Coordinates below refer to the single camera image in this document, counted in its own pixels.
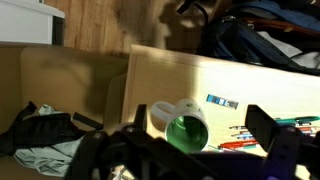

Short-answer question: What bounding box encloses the navy backpack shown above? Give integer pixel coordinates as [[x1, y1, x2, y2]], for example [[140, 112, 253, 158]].
[[196, 0, 320, 77]]

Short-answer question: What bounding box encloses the white mug green inside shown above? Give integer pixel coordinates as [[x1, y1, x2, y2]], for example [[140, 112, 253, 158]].
[[150, 97, 210, 154]]

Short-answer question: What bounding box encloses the crumpled black white cloth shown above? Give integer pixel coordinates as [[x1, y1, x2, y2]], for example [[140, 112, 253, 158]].
[[13, 103, 85, 178]]

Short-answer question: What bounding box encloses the blue pen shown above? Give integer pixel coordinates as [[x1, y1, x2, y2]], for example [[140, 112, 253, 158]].
[[237, 134, 256, 141]]

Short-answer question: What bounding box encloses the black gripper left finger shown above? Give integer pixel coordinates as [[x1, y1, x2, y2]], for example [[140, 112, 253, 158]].
[[68, 103, 168, 180]]

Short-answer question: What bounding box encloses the black bag with straps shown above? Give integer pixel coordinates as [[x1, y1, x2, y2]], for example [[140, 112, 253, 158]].
[[0, 101, 104, 158]]

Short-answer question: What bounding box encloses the green pen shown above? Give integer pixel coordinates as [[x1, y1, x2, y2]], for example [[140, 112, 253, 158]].
[[274, 115, 320, 126]]

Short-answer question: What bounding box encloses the blue white label strip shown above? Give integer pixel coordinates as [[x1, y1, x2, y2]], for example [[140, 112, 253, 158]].
[[205, 93, 240, 110]]

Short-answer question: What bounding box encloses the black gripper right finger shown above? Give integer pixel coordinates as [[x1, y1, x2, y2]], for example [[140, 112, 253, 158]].
[[244, 104, 320, 180]]

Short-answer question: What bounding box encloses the white garment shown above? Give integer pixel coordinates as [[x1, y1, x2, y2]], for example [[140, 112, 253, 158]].
[[258, 30, 320, 70]]

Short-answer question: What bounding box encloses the red pen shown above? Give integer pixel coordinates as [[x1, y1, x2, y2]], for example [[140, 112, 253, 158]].
[[219, 139, 260, 150]]

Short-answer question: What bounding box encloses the white cabinet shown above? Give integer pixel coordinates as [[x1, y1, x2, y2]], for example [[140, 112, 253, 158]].
[[0, 0, 66, 46]]

